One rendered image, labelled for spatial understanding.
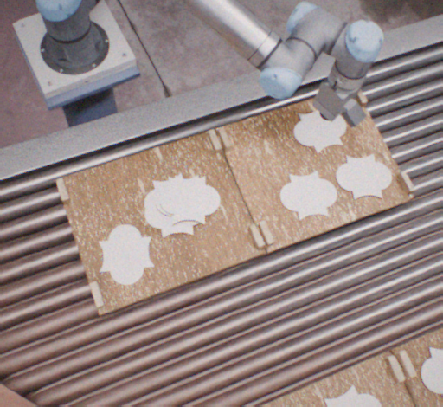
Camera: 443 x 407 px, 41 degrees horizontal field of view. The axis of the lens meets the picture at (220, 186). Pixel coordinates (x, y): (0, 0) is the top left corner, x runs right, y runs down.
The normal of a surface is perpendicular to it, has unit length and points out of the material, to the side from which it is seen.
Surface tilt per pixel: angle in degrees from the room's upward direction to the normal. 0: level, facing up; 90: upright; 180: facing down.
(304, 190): 0
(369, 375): 0
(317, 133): 0
